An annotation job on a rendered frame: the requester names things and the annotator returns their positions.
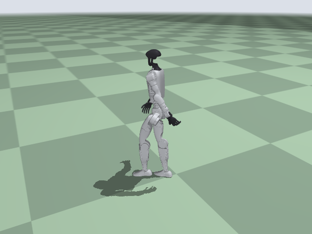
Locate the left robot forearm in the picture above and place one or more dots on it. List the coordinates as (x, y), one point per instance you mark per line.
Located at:
(162, 105)

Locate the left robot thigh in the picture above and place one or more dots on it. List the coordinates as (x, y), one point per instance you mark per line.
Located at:
(147, 126)

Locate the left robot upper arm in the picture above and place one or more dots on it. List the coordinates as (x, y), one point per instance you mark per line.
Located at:
(151, 79)

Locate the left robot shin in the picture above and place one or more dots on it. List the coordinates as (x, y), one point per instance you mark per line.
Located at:
(144, 155)

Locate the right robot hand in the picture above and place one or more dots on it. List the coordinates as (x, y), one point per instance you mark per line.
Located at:
(146, 106)

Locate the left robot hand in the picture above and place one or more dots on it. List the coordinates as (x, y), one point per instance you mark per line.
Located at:
(173, 120)

